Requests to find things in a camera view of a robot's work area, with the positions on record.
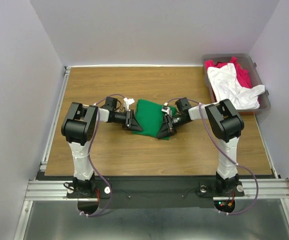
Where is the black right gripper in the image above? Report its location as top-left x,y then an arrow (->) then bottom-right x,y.
157,113 -> 189,139

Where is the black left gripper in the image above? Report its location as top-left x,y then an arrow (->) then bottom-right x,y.
112,109 -> 142,132

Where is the green t shirt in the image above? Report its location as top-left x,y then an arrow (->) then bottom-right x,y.
132,99 -> 164,138

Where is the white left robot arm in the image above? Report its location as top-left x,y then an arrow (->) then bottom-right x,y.
61,96 -> 143,197

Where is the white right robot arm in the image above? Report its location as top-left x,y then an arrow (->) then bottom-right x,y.
157,97 -> 245,195

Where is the white t shirt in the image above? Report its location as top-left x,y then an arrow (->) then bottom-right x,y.
207,63 -> 265,110

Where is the clear plastic bin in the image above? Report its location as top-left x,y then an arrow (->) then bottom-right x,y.
201,53 -> 271,115

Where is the red t shirt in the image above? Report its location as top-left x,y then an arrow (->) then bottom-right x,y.
204,57 -> 256,89

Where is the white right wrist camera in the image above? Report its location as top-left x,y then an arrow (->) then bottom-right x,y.
161,102 -> 177,116

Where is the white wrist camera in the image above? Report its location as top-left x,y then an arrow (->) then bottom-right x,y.
161,102 -> 177,116
123,97 -> 135,111

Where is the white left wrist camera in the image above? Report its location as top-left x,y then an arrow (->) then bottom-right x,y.
123,97 -> 135,111

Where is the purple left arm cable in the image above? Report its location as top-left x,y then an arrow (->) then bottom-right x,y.
78,93 -> 128,218

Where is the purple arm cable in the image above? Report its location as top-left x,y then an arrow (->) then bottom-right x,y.
163,97 -> 261,216
78,93 -> 128,218

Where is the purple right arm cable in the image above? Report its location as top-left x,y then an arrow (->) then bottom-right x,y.
163,97 -> 261,216

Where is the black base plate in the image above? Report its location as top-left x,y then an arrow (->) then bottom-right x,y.
64,175 -> 245,211

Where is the aluminium frame rail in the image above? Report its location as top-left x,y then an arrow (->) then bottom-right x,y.
24,177 -> 289,201

